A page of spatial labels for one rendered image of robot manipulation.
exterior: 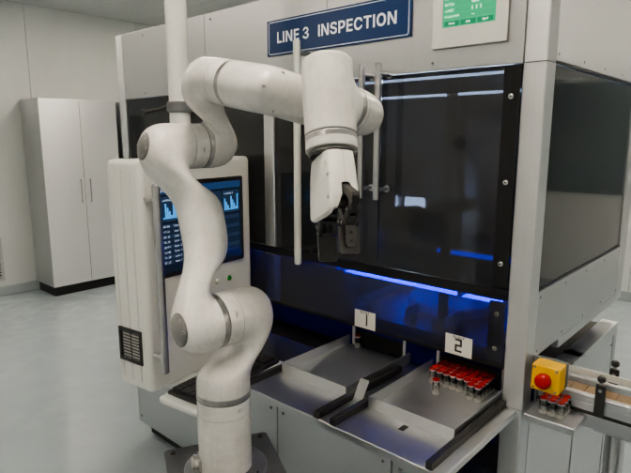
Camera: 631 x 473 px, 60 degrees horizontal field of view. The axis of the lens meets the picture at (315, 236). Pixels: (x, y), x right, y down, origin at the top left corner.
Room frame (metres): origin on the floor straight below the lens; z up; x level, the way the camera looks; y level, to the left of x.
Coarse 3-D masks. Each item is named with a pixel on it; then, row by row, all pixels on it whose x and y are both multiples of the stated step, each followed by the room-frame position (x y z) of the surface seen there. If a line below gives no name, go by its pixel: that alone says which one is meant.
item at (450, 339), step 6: (450, 336) 1.51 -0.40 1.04; (456, 336) 1.50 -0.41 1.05; (450, 342) 1.51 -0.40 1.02; (456, 342) 1.50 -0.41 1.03; (462, 342) 1.49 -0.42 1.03; (468, 342) 1.47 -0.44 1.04; (450, 348) 1.51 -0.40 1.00; (456, 348) 1.50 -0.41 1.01; (462, 348) 1.49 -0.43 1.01; (468, 348) 1.47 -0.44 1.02; (456, 354) 1.50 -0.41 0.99; (462, 354) 1.49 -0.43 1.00; (468, 354) 1.47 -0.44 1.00
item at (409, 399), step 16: (416, 368) 1.57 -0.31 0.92; (400, 384) 1.50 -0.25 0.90; (416, 384) 1.53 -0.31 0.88; (368, 400) 1.39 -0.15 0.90; (384, 400) 1.43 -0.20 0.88; (400, 400) 1.43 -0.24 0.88; (416, 400) 1.43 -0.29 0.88; (432, 400) 1.43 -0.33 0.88; (448, 400) 1.43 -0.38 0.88; (464, 400) 1.43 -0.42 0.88; (496, 400) 1.39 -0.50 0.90; (400, 416) 1.32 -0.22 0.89; (416, 416) 1.29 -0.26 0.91; (432, 416) 1.34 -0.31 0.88; (448, 416) 1.34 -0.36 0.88; (464, 416) 1.34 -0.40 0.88; (432, 432) 1.26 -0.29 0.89; (448, 432) 1.23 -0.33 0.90
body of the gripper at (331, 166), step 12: (312, 156) 0.86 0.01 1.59; (324, 156) 0.83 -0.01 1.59; (336, 156) 0.82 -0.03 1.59; (348, 156) 0.83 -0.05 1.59; (312, 168) 0.88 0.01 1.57; (324, 168) 0.82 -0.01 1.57; (336, 168) 0.81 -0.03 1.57; (348, 168) 0.81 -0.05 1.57; (312, 180) 0.87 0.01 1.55; (324, 180) 0.81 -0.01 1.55; (336, 180) 0.80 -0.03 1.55; (348, 180) 0.81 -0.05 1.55; (312, 192) 0.87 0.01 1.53; (324, 192) 0.81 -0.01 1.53; (336, 192) 0.79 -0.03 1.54; (312, 204) 0.86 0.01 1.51; (324, 204) 0.81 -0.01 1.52; (336, 204) 0.79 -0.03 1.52; (348, 204) 0.81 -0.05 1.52; (312, 216) 0.86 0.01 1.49; (324, 216) 0.81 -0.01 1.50
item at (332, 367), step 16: (320, 352) 1.75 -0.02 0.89; (336, 352) 1.78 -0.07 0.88; (352, 352) 1.78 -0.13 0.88; (368, 352) 1.78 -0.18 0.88; (288, 368) 1.60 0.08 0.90; (304, 368) 1.65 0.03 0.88; (320, 368) 1.65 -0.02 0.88; (336, 368) 1.65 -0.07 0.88; (352, 368) 1.65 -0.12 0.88; (368, 368) 1.65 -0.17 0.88; (384, 368) 1.59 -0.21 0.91; (320, 384) 1.51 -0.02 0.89; (336, 384) 1.47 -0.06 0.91; (352, 384) 1.47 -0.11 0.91
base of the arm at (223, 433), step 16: (208, 416) 1.08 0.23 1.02; (224, 416) 1.08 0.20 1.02; (240, 416) 1.10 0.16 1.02; (208, 432) 1.08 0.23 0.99; (224, 432) 1.08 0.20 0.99; (240, 432) 1.10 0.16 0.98; (208, 448) 1.08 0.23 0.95; (224, 448) 1.08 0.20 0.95; (240, 448) 1.09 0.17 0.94; (192, 464) 1.10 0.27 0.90; (208, 464) 1.08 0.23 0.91; (224, 464) 1.08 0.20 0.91; (240, 464) 1.09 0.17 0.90; (256, 464) 1.14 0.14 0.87
